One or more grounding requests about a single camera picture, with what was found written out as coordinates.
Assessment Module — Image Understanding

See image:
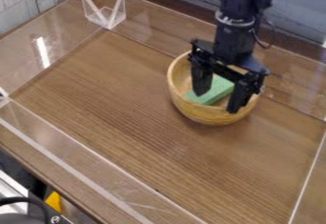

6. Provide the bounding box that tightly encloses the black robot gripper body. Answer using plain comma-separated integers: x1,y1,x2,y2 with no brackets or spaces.
188,13,269,82

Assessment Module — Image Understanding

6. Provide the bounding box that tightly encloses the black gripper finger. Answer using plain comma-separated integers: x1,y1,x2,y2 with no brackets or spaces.
191,62,213,96
227,78,265,113

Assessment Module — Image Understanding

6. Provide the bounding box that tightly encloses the green rectangular block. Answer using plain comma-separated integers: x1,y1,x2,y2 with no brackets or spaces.
184,75,234,106

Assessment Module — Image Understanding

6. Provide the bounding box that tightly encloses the brown wooden bowl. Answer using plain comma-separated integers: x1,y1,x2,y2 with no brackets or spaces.
167,52,259,126

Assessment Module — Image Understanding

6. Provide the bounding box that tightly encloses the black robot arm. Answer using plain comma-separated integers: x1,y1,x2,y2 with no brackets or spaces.
188,0,273,113

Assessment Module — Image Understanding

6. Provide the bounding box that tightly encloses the clear acrylic corner bracket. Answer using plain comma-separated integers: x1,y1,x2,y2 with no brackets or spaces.
82,0,126,30

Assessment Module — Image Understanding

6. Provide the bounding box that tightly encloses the clear acrylic front wall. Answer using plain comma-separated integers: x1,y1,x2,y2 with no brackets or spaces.
0,98,206,224

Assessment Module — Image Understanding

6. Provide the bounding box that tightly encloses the black cable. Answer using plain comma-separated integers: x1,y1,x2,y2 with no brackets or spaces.
0,196,51,224

